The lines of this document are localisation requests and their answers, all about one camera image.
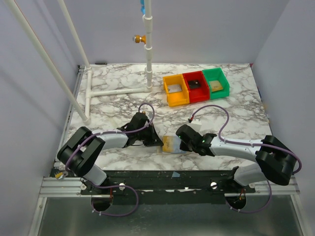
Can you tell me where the gold credit card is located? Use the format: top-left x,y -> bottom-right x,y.
162,136 -> 174,153

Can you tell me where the beige card holder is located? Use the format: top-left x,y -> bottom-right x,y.
157,135 -> 188,155

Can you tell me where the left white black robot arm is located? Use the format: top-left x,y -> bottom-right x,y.
57,112 -> 163,186

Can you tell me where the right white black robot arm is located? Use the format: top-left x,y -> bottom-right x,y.
176,124 -> 296,189

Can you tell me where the white card in yellow bin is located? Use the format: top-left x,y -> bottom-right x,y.
167,84 -> 182,93

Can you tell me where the black card in red bin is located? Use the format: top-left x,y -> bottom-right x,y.
188,80 -> 201,89

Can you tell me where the gold card in green bin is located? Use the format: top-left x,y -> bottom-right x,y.
209,80 -> 223,92

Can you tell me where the yellow plastic bin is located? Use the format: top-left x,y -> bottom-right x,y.
163,74 -> 189,107

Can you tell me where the red plastic bin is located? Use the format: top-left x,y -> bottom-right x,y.
183,71 -> 210,104

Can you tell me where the green plastic bin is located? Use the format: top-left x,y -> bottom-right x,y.
202,67 -> 230,100

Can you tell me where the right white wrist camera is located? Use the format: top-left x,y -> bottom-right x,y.
189,118 -> 202,132

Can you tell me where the blue sticker on rail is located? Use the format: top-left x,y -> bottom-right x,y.
172,172 -> 180,177

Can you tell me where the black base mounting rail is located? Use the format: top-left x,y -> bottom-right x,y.
50,166 -> 256,206

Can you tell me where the white PVC pipe frame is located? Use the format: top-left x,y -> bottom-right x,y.
5,0 -> 153,125

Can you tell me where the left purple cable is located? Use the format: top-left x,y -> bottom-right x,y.
64,103 -> 156,217

